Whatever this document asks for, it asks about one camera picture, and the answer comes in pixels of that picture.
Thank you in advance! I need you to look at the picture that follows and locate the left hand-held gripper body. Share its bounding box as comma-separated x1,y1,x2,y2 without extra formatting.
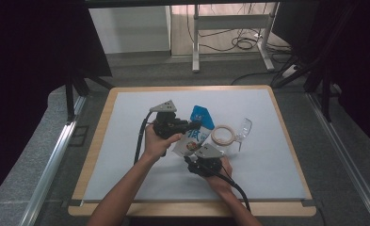
149,99,190,140

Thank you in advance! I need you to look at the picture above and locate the black table clamp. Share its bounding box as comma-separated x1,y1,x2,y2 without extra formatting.
61,199,85,208
300,199,324,208

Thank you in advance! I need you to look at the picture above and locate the black tripod stand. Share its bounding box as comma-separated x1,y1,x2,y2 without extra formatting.
271,52,343,124
64,66,115,124

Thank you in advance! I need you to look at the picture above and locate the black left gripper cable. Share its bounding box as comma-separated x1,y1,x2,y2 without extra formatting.
133,109,157,166

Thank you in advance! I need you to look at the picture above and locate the person's right hand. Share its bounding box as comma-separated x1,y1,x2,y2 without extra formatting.
204,156,234,194

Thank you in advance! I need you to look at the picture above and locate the aluminium rail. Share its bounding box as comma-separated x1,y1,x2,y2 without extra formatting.
18,94,88,226
306,91,370,226

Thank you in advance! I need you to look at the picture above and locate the person's left hand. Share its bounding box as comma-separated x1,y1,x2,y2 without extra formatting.
142,124,185,163

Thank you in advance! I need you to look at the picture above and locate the blue and white milk pouch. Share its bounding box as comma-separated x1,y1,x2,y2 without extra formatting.
171,105,216,157

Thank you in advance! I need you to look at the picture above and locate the white power strip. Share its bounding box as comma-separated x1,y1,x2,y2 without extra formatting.
281,63,298,79

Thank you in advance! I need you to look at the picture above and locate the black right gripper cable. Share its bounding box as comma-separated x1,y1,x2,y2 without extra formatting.
198,162,252,213

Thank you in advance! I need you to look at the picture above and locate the white desk frame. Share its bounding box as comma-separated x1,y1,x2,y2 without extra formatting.
191,2,277,73

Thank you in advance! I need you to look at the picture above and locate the black curtain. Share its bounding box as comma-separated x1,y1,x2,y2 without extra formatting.
0,0,113,206
271,0,370,155

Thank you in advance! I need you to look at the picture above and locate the bundle of black floor cables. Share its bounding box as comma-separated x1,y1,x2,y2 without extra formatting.
185,3,293,54

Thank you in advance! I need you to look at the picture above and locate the white table mat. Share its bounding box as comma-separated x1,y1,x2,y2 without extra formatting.
82,89,309,202

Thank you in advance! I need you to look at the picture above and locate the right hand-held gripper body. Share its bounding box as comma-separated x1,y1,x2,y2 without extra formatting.
186,143,224,179

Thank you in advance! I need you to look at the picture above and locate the white partition panel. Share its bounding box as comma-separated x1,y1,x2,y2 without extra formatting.
88,5,172,56

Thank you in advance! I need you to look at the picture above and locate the black floor plate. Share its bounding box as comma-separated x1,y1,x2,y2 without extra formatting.
68,124,89,147

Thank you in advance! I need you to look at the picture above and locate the clear glass pitcher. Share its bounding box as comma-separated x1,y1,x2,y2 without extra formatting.
210,117,253,158

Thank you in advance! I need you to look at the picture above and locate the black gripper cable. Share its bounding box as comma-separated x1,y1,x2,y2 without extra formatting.
198,162,252,213
133,109,157,166

